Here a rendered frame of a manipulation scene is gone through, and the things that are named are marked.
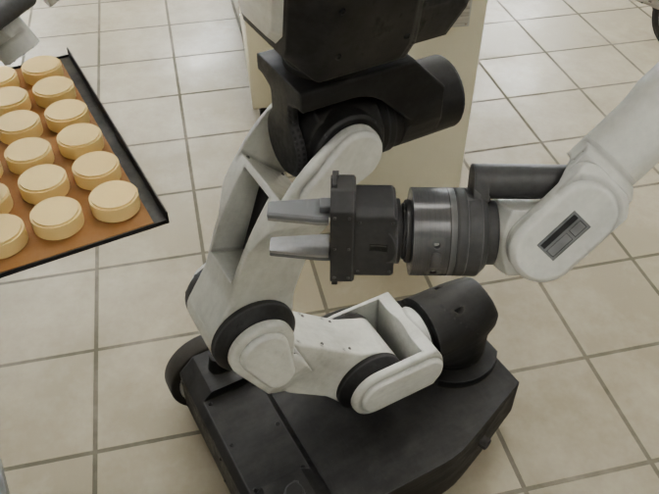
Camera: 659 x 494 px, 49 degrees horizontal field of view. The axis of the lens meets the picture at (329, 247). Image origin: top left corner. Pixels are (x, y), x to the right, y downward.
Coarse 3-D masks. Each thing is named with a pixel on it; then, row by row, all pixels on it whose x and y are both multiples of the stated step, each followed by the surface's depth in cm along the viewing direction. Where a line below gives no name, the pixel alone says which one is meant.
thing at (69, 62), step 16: (64, 64) 98; (80, 80) 95; (96, 96) 90; (96, 112) 90; (112, 128) 87; (112, 144) 85; (128, 160) 82; (128, 176) 80; (144, 176) 78; (144, 192) 78; (160, 208) 76; (160, 224) 74; (112, 240) 72; (64, 256) 71; (16, 272) 69
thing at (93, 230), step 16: (32, 96) 92; (80, 96) 92; (48, 128) 87; (0, 144) 84; (0, 160) 82; (64, 160) 82; (16, 176) 80; (16, 192) 78; (80, 192) 78; (16, 208) 76; (32, 208) 76; (144, 208) 76; (96, 224) 74; (112, 224) 74; (128, 224) 74; (144, 224) 74; (32, 240) 72; (48, 240) 72; (64, 240) 72; (80, 240) 72; (96, 240) 72; (16, 256) 70; (32, 256) 70; (48, 256) 70; (0, 272) 69
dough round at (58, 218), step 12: (48, 204) 73; (60, 204) 73; (72, 204) 73; (36, 216) 72; (48, 216) 72; (60, 216) 72; (72, 216) 72; (36, 228) 71; (48, 228) 71; (60, 228) 71; (72, 228) 72
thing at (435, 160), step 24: (480, 0) 161; (480, 24) 165; (432, 48) 168; (456, 48) 168; (480, 48) 170; (408, 144) 185; (432, 144) 186; (456, 144) 187; (384, 168) 189; (408, 168) 190; (432, 168) 191; (456, 168) 193
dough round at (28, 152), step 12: (12, 144) 81; (24, 144) 81; (36, 144) 81; (48, 144) 81; (12, 156) 79; (24, 156) 79; (36, 156) 79; (48, 156) 80; (12, 168) 79; (24, 168) 79
